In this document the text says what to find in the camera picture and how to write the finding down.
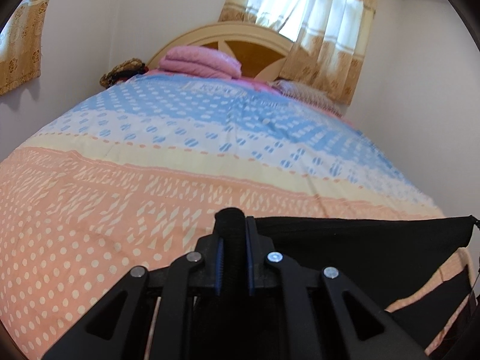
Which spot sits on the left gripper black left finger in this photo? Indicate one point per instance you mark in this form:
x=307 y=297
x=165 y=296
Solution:
x=224 y=254

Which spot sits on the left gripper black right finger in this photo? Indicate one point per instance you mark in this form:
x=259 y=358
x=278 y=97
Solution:
x=258 y=247

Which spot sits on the black pants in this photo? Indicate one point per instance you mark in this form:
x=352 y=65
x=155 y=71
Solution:
x=417 y=270

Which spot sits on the polka dot bedspread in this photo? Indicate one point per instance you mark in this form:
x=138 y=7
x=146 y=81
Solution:
x=101 y=211

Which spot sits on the striped pillow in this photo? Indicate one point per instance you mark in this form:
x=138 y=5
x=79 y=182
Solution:
x=308 y=95

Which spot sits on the folded pink blanket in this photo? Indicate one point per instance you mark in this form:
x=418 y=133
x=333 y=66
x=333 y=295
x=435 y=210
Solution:
x=201 y=62

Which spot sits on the cream wooden headboard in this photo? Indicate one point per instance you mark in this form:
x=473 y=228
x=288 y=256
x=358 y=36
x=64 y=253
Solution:
x=261 y=51

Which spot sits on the brown patterned cushion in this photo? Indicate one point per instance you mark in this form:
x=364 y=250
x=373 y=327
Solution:
x=123 y=72

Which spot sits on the beige curtain behind headboard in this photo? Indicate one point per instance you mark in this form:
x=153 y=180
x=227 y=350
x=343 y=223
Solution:
x=330 y=38

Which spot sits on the beige curtain side window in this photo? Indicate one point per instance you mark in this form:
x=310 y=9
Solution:
x=21 y=45

